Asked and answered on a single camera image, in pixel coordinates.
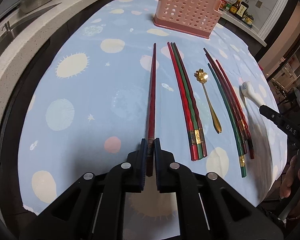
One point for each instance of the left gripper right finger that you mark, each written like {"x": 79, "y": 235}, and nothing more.
{"x": 164, "y": 174}

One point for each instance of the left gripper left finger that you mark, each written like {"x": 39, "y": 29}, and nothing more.
{"x": 137, "y": 171}

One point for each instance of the dark red chopstick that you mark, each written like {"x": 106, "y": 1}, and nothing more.
{"x": 151, "y": 114}

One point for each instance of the dark maroon chopstick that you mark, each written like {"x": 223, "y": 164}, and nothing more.
{"x": 195, "y": 109}

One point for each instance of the long green chopstick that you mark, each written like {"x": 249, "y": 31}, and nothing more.
{"x": 233, "y": 127}

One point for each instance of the white ceramic spoon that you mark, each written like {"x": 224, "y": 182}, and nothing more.
{"x": 248, "y": 92}

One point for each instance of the gold flower spoon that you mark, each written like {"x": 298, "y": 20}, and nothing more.
{"x": 202, "y": 78}

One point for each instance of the steel kitchen sink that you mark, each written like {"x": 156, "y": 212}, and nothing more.
{"x": 9, "y": 35}

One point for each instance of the person's right hand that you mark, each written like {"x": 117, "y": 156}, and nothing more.
{"x": 286, "y": 187}

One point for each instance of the light blue patterned tablecloth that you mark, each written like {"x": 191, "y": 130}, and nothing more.
{"x": 89, "y": 109}

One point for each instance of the small green-lid jar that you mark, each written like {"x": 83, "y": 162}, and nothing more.
{"x": 248, "y": 20}

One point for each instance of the dark soy sauce bottle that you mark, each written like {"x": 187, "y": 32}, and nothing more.
{"x": 241, "y": 10}

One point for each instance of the brown sauce bottle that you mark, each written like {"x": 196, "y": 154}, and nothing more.
{"x": 234, "y": 7}

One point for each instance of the pink perforated utensil holder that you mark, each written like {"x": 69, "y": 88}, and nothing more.
{"x": 194, "y": 17}

